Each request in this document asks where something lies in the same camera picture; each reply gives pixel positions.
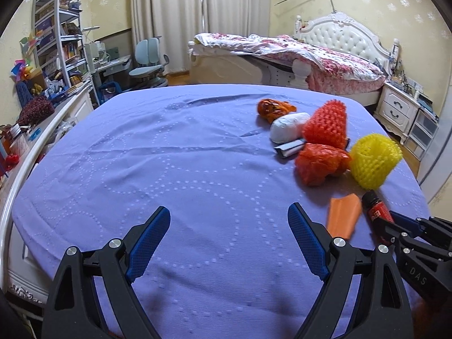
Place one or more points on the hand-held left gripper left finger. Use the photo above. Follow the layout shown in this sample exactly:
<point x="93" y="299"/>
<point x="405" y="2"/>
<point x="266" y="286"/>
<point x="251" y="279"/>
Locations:
<point x="148" y="240"/>

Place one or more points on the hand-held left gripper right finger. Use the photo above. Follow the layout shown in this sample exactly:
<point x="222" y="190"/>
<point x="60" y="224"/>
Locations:
<point x="307" y="240"/>

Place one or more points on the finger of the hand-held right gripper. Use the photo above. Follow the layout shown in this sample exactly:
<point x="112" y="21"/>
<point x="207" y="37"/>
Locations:
<point x="413" y="254"/>
<point x="406" y="220"/>

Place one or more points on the red tube with black cap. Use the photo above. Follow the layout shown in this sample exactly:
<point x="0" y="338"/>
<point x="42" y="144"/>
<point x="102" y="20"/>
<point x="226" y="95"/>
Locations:
<point x="378" y="208"/>

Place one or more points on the orange paper piece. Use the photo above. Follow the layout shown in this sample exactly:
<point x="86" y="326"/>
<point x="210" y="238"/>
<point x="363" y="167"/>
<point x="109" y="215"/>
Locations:
<point x="340" y="217"/>

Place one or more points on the yellow foam fruit net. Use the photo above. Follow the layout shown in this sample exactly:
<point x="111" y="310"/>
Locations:
<point x="374" y="160"/>

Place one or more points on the orange plastic bag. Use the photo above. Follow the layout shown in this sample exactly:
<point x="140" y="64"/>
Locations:
<point x="319" y="164"/>

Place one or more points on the small black and white box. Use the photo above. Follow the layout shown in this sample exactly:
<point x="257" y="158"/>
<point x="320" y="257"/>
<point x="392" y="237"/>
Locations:
<point x="287" y="148"/>

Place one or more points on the white paper wad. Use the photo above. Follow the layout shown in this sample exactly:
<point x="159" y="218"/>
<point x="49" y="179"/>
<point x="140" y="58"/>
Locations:
<point x="287" y="129"/>

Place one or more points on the orange foam fruit net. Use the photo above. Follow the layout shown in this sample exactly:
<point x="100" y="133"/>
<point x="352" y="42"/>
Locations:
<point x="326" y="123"/>

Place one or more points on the orange snack wrapper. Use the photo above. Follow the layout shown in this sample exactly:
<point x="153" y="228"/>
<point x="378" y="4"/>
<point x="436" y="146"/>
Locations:
<point x="273" y="107"/>

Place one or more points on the white wardrobe door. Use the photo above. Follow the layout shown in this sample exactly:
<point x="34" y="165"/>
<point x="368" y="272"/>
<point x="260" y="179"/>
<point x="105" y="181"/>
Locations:
<point x="443" y="155"/>

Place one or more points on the purple dotted bed sheet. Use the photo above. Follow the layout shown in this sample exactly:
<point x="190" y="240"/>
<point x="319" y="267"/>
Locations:
<point x="176" y="166"/>

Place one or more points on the plastic drawer unit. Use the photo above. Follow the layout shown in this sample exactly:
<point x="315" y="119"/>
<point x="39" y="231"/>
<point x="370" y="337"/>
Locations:
<point x="423" y="127"/>

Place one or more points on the white nightstand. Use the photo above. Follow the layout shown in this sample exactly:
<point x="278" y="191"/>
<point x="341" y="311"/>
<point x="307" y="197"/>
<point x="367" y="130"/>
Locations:
<point x="395" y="107"/>

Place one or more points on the blue bag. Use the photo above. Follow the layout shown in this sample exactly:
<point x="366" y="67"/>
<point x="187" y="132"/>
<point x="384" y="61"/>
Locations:
<point x="109" y="90"/>

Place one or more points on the red toy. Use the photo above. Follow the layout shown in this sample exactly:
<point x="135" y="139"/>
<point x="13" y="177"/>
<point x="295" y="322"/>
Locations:
<point x="10" y="159"/>

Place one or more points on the dark red flower bunch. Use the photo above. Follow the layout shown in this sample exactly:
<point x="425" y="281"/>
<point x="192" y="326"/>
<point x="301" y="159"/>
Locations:
<point x="35" y="109"/>

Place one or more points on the pale green desk chair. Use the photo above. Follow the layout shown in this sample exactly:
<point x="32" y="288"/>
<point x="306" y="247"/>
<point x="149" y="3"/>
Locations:
<point x="148" y="61"/>

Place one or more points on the grey study desk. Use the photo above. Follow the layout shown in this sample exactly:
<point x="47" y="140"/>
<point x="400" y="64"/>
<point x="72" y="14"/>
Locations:
<point x="113" y="63"/>

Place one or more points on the floral pink quilt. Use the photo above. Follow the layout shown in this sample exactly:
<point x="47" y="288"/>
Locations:
<point x="317" y="54"/>

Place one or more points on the white bed with tufted headboard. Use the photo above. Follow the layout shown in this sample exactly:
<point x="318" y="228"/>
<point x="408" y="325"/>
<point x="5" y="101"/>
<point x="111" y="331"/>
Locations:
<point x="349" y="39"/>

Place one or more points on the blue plastic basket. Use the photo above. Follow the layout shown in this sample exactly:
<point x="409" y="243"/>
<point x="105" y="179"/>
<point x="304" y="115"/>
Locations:
<point x="24" y="93"/>

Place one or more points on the beige curtain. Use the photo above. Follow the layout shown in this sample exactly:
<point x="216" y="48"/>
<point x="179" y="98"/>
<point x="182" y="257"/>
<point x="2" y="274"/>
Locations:
<point x="236" y="3"/>
<point x="166" y="17"/>

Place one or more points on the colourful pinwheels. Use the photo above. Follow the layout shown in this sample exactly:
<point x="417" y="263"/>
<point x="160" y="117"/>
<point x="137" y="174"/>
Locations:
<point x="24" y="53"/>

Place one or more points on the white bookshelf with books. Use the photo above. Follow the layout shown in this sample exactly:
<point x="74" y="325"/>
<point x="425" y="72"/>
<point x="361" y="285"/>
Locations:
<point x="56" y="24"/>

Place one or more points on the white curved bed rail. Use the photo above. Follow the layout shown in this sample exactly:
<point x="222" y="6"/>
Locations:
<point x="21" y="169"/>

